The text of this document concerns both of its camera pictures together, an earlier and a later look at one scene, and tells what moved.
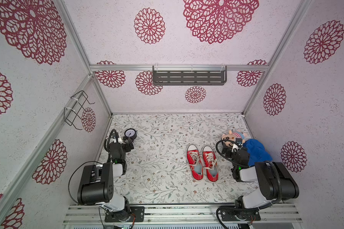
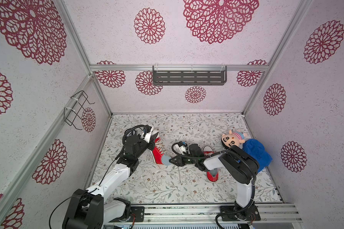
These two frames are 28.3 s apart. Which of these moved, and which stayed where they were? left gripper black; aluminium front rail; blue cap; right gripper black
Moved: right gripper black; left gripper black
Stayed: blue cap; aluminium front rail
